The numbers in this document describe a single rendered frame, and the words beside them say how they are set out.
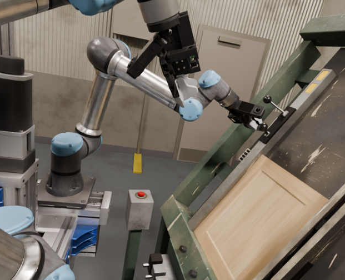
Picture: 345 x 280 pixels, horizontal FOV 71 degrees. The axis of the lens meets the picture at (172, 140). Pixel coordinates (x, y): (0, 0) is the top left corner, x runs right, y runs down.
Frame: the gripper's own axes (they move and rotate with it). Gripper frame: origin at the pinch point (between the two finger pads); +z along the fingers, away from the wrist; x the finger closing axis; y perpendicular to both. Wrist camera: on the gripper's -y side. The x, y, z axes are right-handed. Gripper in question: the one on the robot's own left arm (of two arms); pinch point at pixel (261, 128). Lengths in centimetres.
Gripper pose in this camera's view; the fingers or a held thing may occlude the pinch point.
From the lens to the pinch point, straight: 110.9
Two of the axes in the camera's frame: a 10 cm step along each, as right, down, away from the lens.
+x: -5.0, 8.4, -1.9
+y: -4.7, -0.8, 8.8
